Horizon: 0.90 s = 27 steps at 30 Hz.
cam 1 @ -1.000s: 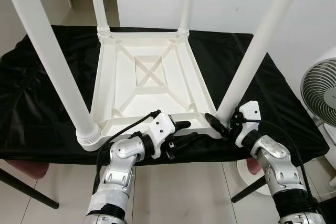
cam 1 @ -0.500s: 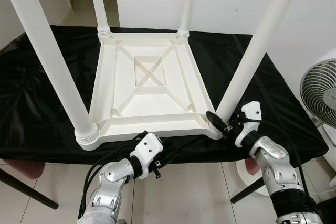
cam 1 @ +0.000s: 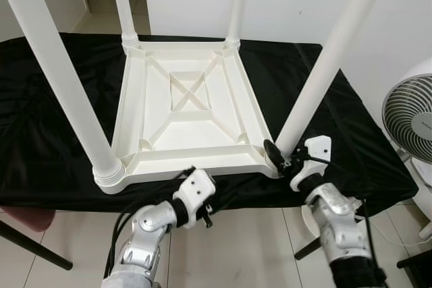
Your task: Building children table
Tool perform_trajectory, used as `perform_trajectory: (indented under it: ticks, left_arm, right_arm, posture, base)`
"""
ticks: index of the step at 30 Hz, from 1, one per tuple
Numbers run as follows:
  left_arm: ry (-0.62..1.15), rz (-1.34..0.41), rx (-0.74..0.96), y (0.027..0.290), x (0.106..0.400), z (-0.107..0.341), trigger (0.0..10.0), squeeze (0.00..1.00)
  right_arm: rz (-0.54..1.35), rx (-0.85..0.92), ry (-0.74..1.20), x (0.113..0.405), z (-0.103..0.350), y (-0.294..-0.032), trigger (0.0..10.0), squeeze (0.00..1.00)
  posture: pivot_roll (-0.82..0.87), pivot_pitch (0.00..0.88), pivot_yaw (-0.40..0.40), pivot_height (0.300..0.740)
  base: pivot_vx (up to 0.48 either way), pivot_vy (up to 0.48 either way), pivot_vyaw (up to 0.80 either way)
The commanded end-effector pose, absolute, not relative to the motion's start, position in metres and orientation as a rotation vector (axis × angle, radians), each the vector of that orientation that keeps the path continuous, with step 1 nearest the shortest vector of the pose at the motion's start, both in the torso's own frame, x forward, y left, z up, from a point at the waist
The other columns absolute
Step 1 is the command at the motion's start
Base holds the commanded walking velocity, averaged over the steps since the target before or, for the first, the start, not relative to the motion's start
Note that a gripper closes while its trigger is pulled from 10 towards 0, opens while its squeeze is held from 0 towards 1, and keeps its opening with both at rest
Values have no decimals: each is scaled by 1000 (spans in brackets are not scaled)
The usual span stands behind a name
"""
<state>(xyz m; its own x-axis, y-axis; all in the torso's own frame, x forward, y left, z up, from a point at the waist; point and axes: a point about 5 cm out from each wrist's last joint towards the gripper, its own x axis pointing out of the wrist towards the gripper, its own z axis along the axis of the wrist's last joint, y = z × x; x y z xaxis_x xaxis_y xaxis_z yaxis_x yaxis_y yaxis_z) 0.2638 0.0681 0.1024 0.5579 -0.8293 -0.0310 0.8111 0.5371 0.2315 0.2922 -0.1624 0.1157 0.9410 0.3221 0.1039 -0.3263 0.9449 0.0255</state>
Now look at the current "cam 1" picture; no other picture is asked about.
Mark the white plastic table top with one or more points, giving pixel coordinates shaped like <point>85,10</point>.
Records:
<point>189,133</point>

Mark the black tablecloth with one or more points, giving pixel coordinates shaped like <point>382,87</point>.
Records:
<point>40,133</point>

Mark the white floor fan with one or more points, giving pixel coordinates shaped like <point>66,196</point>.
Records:
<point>408,119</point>

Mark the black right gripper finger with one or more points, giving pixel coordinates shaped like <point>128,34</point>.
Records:
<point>273,153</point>

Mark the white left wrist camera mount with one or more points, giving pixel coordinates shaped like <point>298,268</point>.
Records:
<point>196,190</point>

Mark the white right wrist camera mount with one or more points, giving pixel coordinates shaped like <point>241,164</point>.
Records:
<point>317,148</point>

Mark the dark pink stool seat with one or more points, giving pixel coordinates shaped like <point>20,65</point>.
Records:
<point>27,218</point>

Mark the black table frame leg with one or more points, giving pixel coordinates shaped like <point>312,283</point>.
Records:
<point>40,251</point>
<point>309,247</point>

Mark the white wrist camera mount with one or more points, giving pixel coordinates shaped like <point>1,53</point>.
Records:
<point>196,190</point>
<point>317,148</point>

